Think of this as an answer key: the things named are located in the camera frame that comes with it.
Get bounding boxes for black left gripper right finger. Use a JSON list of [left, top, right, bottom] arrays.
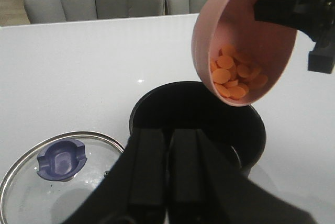
[[168, 129, 316, 223]]

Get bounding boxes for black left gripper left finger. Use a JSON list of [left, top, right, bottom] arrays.
[[65, 128, 166, 223]]

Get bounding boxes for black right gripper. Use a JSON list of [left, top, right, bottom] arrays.
[[253, 0, 334, 74]]

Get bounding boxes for pink bowl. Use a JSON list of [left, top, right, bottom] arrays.
[[192, 0, 297, 107]]

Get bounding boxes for orange ham slices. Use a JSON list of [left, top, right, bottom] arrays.
[[209, 44, 269, 100]]

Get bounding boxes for glass lid with blue knob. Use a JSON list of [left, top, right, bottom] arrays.
[[1, 131, 124, 223]]

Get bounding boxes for dark blue saucepan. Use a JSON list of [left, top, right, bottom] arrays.
[[129, 81, 266, 176]]

